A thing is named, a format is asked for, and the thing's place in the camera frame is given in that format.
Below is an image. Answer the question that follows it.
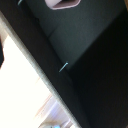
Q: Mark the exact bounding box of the brown drawer cabinet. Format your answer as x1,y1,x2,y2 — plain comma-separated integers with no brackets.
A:
0,0,128,128

